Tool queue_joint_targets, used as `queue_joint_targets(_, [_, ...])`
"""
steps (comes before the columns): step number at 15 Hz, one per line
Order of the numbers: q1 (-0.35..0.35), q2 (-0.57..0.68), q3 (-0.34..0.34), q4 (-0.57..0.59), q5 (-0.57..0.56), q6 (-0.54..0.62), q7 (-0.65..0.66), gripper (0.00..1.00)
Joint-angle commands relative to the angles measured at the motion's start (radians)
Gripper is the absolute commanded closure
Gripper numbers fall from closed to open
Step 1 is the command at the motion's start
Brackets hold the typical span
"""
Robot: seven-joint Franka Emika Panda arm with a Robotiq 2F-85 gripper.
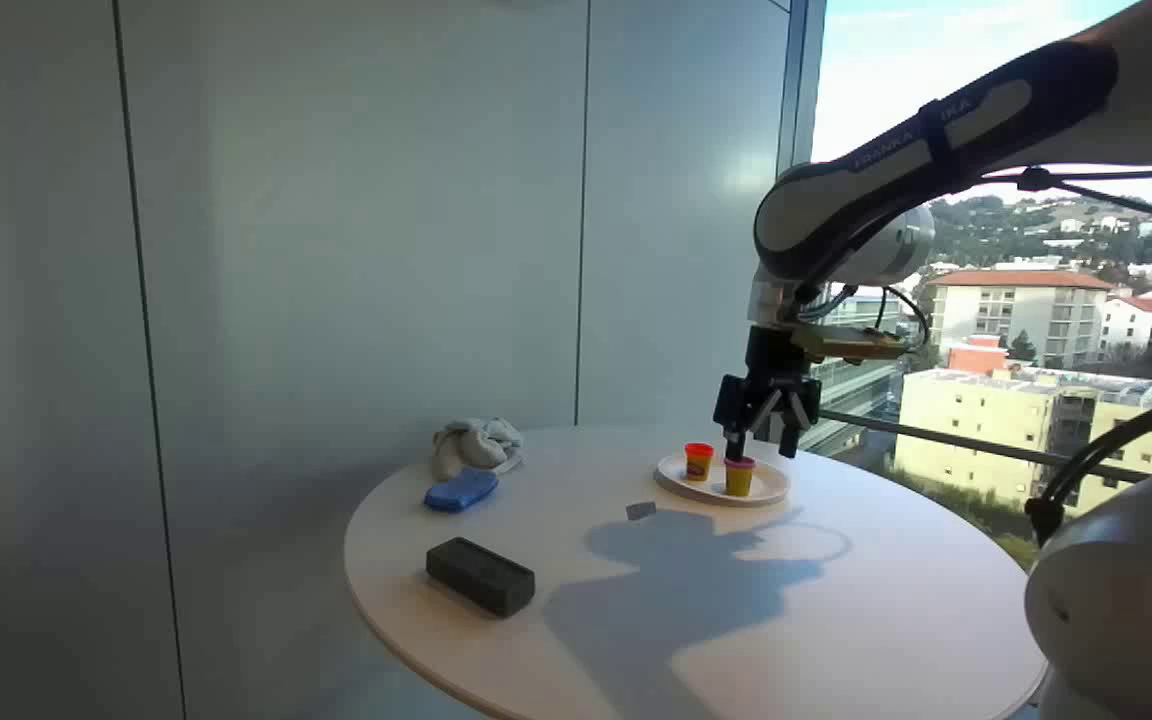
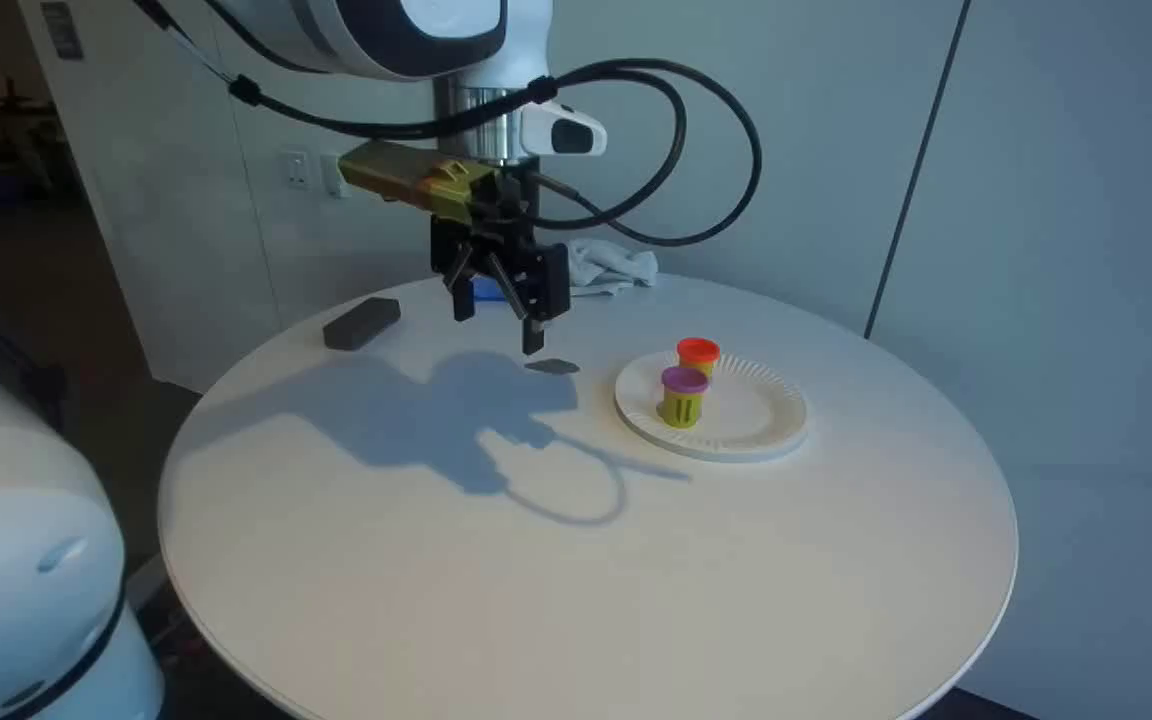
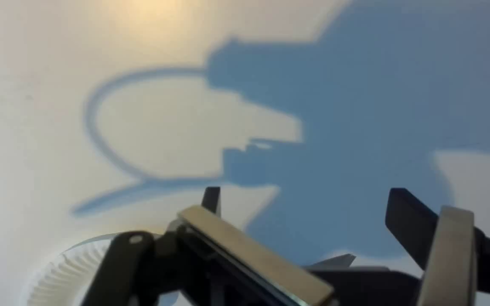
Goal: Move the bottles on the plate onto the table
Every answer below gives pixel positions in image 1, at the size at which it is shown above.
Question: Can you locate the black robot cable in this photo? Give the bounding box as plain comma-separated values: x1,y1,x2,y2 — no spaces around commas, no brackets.
1022,377,1152,543

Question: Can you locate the gold wrist camera mount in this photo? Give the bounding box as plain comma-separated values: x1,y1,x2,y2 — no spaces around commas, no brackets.
798,292,913,364

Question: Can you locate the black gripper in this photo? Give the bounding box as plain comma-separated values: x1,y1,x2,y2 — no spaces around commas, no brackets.
711,326,822,460

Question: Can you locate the white round plate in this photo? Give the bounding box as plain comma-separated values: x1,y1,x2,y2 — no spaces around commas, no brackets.
658,450,791,505

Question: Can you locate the blue flat sponge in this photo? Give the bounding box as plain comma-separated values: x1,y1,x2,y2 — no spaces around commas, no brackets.
424,472,501,512

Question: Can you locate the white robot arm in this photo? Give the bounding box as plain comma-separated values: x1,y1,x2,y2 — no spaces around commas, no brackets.
717,0,1152,720

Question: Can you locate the small grey flat piece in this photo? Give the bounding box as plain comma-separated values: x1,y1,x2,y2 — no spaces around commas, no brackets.
624,498,658,520

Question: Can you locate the white crumpled cloth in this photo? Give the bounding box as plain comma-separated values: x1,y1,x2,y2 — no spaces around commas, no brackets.
433,415,525,481

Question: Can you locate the black rectangular block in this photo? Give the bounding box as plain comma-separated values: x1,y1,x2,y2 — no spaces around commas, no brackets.
424,536,538,617

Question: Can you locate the yellow purple lid bottle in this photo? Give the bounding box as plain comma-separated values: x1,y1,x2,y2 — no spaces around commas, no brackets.
726,455,755,496

